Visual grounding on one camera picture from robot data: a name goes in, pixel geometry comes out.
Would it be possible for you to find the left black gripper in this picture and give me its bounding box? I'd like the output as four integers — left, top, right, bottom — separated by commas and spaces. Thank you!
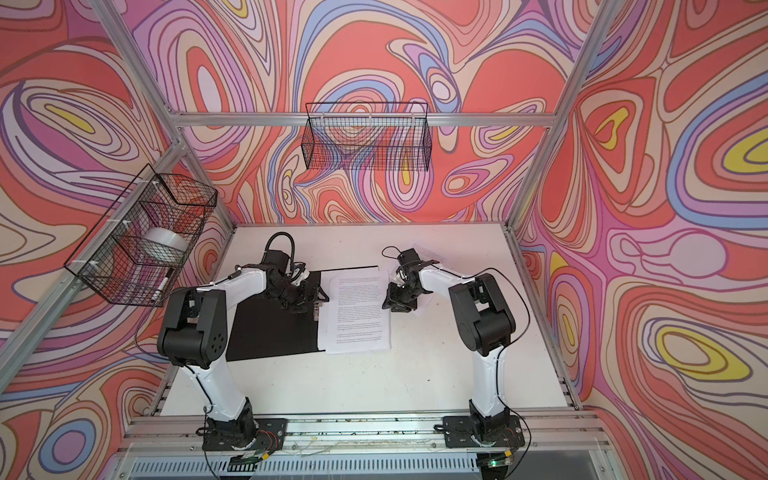
266, 280, 329, 314

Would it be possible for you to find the printed paper sheet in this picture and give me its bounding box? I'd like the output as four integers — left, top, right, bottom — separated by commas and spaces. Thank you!
317, 266, 391, 354

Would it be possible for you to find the blue file folder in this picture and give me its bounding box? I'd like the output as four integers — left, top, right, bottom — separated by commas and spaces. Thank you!
225, 268, 354, 362

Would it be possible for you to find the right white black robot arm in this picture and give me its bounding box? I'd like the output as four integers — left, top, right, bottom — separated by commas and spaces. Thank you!
382, 248, 517, 441

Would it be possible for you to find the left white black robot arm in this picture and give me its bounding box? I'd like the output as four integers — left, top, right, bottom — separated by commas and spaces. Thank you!
157, 250, 329, 449

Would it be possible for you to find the black marker pen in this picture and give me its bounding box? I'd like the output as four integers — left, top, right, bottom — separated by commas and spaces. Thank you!
150, 268, 174, 302

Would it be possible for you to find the white bowl in basket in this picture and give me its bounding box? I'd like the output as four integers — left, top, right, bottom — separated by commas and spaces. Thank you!
139, 227, 189, 261

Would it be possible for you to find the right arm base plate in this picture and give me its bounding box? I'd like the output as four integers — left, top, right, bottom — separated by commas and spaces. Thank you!
434, 415, 526, 451

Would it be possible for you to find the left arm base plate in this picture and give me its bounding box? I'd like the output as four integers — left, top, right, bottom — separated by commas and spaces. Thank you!
196, 418, 288, 453

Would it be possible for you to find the back black wire basket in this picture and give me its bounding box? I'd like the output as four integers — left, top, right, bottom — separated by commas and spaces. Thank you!
301, 101, 433, 172

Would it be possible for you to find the black wire basket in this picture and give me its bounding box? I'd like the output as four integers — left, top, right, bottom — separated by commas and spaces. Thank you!
301, 101, 433, 172
64, 165, 218, 307

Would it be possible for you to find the left black wire basket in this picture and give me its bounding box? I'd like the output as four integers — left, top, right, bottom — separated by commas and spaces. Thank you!
64, 165, 218, 307

